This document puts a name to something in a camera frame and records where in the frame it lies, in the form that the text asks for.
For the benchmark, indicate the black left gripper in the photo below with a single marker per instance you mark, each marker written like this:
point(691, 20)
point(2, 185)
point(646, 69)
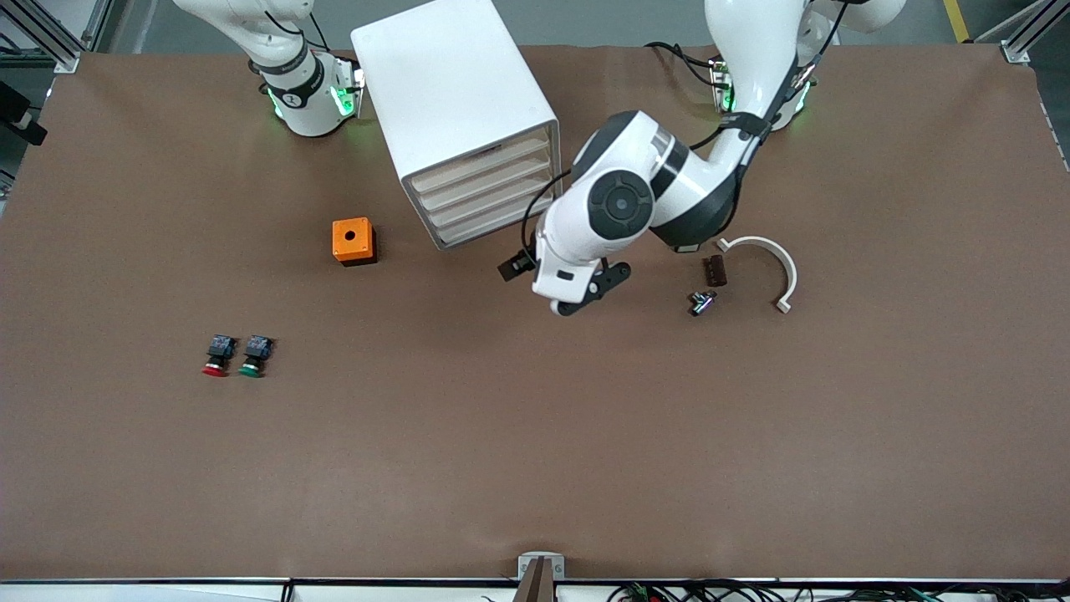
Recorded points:
point(524, 261)

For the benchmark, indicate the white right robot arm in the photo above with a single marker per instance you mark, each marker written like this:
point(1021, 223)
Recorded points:
point(305, 109)

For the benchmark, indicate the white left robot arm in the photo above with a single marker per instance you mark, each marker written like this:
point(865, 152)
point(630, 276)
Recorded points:
point(752, 50)

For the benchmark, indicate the green mushroom push button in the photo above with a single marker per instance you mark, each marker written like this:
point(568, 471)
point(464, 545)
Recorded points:
point(251, 368)

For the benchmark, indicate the red mushroom push button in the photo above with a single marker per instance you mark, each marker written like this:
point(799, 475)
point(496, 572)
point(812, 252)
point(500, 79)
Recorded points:
point(216, 368)

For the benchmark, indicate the chrome metal fitting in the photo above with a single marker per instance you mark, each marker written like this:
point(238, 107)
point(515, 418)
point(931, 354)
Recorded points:
point(702, 303)

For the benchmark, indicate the brown table mat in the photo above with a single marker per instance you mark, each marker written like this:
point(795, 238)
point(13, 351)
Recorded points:
point(501, 460)

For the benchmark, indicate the dark brown cylinder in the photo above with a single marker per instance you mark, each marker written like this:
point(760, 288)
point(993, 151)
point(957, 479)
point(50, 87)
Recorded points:
point(715, 271)

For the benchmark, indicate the white semicircular pipe clamp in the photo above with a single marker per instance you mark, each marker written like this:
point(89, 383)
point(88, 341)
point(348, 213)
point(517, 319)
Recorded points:
point(790, 272)

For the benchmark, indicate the aluminium frame profile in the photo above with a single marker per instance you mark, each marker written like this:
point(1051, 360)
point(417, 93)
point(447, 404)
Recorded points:
point(50, 38)
point(1024, 33)

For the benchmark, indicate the orange button enclosure box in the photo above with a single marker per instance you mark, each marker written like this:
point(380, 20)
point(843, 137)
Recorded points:
point(351, 238)

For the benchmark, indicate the grey metal edge bracket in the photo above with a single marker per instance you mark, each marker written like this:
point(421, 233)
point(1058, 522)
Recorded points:
point(527, 568)

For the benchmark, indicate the white table edge rail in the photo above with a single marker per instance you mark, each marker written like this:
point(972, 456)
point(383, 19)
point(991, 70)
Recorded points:
point(167, 592)

